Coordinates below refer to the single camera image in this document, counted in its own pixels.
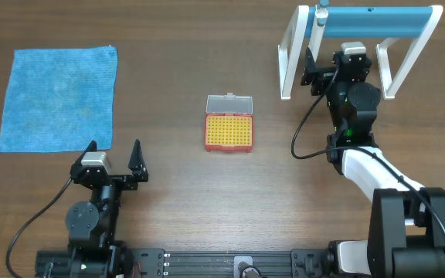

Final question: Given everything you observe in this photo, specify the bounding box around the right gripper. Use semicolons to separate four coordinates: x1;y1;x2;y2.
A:
301;46;373;97

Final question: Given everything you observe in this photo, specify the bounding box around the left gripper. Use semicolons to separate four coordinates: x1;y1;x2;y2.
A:
70;139;149;191

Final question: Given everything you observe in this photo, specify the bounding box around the white pipette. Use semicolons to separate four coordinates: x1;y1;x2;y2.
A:
306;0;330;63

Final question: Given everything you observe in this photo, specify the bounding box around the white and blue stand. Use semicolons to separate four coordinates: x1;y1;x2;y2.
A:
277;4;444;100

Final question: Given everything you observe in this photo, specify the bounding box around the blue cloth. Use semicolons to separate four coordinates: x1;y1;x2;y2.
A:
0;46;119;154

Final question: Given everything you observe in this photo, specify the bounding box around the red and yellow tip box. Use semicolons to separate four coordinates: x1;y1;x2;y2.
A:
204;92;255;154

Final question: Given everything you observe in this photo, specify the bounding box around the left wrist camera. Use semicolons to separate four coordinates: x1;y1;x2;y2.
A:
80;151;113;175

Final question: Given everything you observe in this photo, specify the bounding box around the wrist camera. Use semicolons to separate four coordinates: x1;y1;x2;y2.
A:
80;151;113;175
340;41;368;56

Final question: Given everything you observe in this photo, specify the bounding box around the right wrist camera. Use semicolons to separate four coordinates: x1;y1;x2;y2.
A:
340;41;368;56

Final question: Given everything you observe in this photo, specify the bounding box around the black cable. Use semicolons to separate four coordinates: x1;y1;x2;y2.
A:
5;176;73;278
290;63;341;161

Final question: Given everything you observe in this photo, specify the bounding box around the mounting rail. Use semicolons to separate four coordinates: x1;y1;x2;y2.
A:
35;249;335;278

